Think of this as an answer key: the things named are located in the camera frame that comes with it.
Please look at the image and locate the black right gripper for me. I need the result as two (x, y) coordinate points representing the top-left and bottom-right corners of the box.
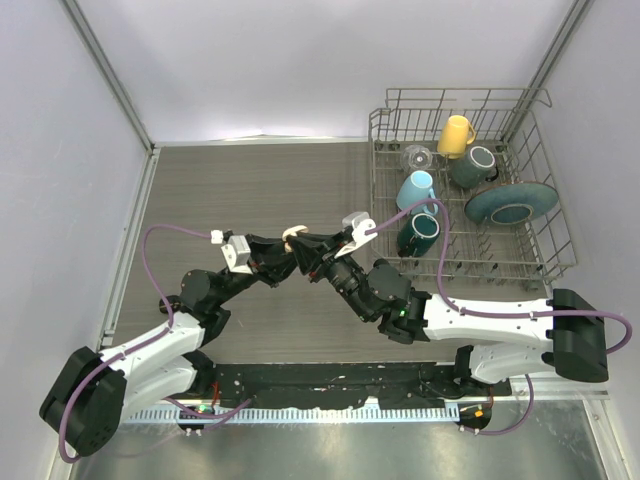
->
(288, 230), (374, 322)

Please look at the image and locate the cream earbud charging case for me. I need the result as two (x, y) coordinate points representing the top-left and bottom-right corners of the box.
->
(282, 225), (309, 253)

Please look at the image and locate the blue ceramic plate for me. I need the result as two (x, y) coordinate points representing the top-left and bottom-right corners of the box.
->
(464, 182), (559, 226)

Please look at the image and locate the metal wire dish rack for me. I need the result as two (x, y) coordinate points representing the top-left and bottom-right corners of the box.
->
(368, 87), (578, 291)

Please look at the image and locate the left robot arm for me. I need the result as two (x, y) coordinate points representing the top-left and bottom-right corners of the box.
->
(39, 230), (298, 464)

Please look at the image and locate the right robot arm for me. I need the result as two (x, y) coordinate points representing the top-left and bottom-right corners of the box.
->
(285, 232), (609, 395)

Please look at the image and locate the aluminium frame rail left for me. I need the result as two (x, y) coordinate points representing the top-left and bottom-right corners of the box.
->
(96, 147), (161, 348)

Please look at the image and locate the light blue mug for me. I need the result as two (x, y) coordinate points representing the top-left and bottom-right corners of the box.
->
(396, 170), (436, 210)

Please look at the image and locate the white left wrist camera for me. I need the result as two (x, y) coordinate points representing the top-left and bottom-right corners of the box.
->
(210, 230), (252, 275)

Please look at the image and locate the white slotted cable duct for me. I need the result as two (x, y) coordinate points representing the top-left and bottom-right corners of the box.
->
(125, 403), (459, 427)

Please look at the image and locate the dark grey-green mug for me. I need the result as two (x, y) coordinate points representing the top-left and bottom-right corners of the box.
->
(450, 146), (499, 189)

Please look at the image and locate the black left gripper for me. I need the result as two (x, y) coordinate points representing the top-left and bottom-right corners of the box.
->
(213, 234), (297, 307)

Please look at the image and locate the dark teal mug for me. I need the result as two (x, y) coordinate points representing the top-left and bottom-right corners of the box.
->
(396, 213), (441, 258)

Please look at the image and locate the clear glass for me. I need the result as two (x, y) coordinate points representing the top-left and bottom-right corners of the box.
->
(400, 144), (433, 173)

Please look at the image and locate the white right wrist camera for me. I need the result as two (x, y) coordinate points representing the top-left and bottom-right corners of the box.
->
(335, 211), (378, 258)

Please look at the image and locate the yellow mug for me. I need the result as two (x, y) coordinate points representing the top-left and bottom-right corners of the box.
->
(436, 115), (476, 159)

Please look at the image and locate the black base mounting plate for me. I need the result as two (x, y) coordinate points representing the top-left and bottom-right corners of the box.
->
(172, 362), (512, 410)

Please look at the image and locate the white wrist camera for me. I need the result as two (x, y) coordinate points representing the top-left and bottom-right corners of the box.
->
(335, 211), (378, 258)
(210, 230), (252, 275)

